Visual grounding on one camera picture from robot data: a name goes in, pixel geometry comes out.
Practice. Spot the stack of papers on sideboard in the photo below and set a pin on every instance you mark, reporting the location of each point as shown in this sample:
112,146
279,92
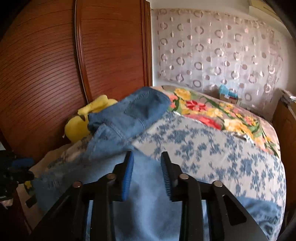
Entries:
286,97

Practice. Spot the butterfly embroidered cushion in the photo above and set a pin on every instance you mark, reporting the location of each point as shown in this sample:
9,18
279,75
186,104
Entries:
26,191

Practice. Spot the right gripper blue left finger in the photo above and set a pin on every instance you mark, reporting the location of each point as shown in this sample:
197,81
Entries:
123,172

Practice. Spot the circle patterned sheer curtain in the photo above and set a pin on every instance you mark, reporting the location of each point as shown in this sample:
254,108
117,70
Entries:
206,50

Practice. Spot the yellow plush pillow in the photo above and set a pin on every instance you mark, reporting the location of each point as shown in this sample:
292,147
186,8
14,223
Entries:
77,127

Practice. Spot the colourful floral blanket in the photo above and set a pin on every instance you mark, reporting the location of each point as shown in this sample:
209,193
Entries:
223,116

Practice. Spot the wall air conditioner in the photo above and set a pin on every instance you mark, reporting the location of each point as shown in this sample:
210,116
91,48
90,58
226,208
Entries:
263,6

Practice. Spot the blue floral white quilt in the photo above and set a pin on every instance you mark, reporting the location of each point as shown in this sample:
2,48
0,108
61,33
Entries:
255,177

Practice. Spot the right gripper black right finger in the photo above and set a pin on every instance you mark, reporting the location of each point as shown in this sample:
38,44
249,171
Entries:
171,173

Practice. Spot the blue denim jeans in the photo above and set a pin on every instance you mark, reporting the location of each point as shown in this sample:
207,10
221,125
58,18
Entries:
129,192
130,116

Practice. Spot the wooden louvered wardrobe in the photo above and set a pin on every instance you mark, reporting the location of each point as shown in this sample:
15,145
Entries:
58,56

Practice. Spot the folded blue denim jeans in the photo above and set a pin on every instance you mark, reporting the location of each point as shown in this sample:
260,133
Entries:
130,116

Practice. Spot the cardboard box with blue bag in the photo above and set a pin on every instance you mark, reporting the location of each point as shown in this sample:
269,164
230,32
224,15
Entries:
228,95

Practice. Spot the long wooden sideboard cabinet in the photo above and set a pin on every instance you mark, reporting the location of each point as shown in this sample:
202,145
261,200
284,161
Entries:
284,124

